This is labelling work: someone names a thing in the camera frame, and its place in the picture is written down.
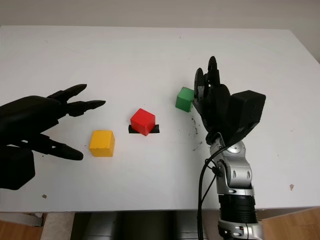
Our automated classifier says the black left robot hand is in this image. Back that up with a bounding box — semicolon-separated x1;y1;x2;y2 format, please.
0;83;107;161

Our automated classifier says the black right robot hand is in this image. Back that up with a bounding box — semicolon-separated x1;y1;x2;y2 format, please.
191;56;232;145

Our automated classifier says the green wooden block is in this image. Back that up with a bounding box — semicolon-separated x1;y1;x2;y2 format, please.
175;86;195;113

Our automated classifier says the red wooden block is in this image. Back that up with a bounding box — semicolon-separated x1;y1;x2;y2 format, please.
130;108;156;137

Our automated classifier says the yellow wooden block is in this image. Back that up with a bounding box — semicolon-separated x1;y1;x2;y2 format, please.
89;129;116;158

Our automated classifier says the black tape strip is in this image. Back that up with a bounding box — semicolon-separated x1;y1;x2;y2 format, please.
127;124;160;135

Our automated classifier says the pale table leg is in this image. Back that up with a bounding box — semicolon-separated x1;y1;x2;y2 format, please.
42;212;76;240

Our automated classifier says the dark grey robot torso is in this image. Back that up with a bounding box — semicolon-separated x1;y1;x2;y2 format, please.
71;211;221;240

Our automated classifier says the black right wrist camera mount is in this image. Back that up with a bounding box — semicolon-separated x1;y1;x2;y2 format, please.
226;90;267;146

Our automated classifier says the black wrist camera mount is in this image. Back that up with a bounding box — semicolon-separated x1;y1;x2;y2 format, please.
0;144;36;191
226;90;267;146

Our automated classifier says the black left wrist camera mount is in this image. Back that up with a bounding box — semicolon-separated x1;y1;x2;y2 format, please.
0;144;36;191

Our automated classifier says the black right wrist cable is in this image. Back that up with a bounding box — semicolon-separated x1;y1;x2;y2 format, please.
197;143;231;240

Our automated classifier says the grey metal table bracket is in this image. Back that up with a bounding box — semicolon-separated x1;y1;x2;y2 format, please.
0;211;43;227

